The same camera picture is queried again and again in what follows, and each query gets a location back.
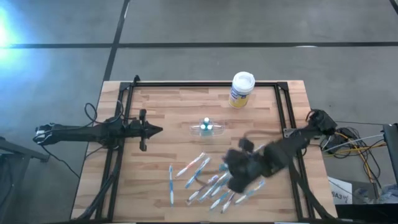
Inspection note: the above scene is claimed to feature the pile of blue toothbrushes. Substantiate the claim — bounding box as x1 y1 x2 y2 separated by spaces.
220 191 236 215

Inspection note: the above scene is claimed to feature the white paper sign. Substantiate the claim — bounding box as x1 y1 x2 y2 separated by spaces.
328 177 354 205

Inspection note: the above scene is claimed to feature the person's shoe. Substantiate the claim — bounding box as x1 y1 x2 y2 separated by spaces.
379 182 398 202
353 186 376 205

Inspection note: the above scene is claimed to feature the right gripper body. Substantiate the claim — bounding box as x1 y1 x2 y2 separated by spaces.
225 151 268 184

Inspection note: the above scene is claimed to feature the black side desk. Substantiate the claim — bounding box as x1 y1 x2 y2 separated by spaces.
381 122 398 187

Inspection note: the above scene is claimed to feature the white floor cable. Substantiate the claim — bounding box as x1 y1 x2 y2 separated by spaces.
321 133 386 153

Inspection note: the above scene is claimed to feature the black floor case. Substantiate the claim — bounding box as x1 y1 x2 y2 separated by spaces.
334 202 398 224

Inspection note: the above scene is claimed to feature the Lysol wipes canister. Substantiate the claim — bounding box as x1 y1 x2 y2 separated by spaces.
228 71 256 110

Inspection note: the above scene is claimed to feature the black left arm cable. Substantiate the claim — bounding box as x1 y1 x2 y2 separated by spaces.
84 101 125 125

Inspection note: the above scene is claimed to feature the yellow floor cable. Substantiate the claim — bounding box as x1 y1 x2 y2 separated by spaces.
323 132 388 187

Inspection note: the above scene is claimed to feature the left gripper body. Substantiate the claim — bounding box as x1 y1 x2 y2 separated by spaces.
124 119 140 138

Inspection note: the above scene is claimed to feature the clear plastic organizer holder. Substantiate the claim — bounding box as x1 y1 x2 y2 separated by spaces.
188 119 226 138

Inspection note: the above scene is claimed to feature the black metal rig frame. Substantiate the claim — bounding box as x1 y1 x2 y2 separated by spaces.
70 75 338 224

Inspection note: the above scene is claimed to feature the black power strip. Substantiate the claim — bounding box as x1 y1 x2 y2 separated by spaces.
334 126 355 149

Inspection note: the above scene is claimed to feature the black floor stand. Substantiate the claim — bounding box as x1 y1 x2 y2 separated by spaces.
0 136 50 224

